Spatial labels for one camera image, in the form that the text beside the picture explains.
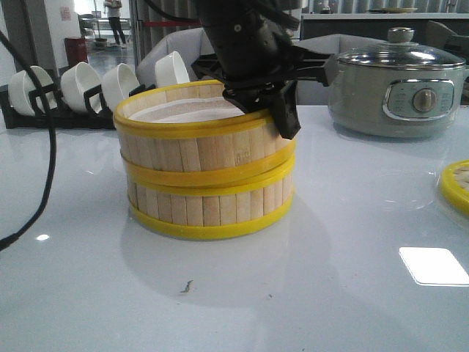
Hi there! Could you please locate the white bowl far left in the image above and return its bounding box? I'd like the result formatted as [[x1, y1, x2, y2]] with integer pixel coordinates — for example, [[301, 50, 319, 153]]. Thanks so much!
[[8, 65, 53, 117]]

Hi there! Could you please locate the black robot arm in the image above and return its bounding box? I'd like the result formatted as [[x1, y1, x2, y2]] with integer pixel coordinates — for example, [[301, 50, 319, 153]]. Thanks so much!
[[191, 1, 338, 139]]

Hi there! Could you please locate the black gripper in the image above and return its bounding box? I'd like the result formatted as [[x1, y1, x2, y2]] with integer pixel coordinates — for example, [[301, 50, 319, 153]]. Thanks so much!
[[191, 14, 334, 139]]

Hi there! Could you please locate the grey counter shelf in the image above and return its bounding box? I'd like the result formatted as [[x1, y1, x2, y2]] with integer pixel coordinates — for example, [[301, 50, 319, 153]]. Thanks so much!
[[300, 12, 468, 43]]

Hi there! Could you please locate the white bowl right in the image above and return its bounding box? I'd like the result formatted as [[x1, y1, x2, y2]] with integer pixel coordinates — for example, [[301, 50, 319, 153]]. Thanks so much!
[[155, 51, 190, 87]]

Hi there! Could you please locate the white bowl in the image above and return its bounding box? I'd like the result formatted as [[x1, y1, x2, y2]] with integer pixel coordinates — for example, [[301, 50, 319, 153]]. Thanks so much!
[[155, 51, 190, 87], [8, 65, 53, 117], [61, 62, 101, 113], [101, 63, 141, 111]]

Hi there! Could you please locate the glass pot lid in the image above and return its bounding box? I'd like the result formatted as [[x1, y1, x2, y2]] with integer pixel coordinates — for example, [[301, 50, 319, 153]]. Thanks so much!
[[337, 27, 466, 70]]

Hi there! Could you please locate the grey chair right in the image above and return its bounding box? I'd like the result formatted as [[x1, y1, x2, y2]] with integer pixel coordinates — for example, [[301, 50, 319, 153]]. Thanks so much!
[[294, 34, 383, 106]]

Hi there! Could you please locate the grey electric cooking pot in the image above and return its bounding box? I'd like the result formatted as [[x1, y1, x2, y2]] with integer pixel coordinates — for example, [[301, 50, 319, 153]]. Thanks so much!
[[328, 63, 468, 138]]

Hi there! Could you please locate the grey chair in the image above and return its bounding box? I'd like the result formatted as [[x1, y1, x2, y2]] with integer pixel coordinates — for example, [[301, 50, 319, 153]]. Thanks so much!
[[294, 34, 383, 106], [136, 28, 214, 86]]

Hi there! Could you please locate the bamboo steamer basket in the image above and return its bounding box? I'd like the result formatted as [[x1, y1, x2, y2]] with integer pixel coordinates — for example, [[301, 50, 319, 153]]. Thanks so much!
[[114, 80, 295, 187], [127, 157, 295, 241]]

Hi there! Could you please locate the black cable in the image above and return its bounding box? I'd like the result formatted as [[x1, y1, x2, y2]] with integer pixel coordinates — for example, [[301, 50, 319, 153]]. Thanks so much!
[[0, 29, 58, 252]]

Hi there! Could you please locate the person in background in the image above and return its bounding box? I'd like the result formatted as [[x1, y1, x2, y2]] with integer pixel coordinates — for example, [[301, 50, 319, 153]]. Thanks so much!
[[103, 0, 127, 48]]

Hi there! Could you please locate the yellow woven steamer lid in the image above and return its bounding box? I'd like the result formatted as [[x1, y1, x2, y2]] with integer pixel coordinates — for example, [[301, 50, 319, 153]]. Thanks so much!
[[438, 160, 468, 216]]

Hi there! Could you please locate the grey chair left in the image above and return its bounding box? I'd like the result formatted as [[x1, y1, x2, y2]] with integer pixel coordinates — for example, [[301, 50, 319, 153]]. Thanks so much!
[[136, 28, 214, 86]]

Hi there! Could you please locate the red bin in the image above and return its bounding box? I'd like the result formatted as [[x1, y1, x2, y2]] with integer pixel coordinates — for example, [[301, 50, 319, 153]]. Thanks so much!
[[64, 37, 88, 67]]

